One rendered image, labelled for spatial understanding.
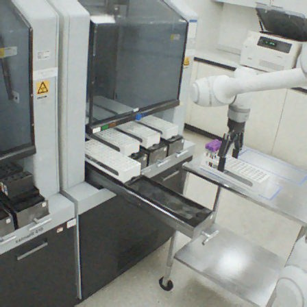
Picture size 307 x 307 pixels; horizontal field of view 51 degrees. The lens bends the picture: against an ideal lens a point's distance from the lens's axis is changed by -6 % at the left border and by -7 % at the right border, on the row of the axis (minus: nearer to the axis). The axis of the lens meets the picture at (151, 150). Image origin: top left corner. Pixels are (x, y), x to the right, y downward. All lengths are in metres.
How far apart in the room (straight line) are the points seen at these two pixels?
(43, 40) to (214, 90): 0.60
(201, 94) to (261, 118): 2.37
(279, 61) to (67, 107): 2.46
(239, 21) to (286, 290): 3.61
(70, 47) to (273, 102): 2.55
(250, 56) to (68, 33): 2.53
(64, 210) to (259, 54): 2.61
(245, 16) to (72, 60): 3.17
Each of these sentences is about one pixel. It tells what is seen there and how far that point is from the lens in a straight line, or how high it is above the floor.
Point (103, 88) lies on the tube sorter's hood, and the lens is 1.37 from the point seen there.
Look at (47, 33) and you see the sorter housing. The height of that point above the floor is 1.37.
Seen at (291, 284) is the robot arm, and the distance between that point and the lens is 0.96.
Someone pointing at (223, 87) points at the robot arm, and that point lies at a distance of 1.20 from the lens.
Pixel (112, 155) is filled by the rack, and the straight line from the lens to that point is 1.46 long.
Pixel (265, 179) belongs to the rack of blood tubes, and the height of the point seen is 0.88.
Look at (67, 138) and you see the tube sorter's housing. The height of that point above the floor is 0.97.
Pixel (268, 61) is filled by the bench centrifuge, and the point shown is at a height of 1.02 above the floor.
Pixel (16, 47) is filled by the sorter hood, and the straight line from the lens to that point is 1.11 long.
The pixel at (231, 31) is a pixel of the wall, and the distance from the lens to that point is 4.29.
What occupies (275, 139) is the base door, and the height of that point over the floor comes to 0.28.
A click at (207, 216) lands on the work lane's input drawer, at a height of 0.80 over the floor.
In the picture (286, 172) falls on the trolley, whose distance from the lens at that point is 1.69.
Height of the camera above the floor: 1.54
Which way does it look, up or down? 26 degrees down
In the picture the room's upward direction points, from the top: 6 degrees clockwise
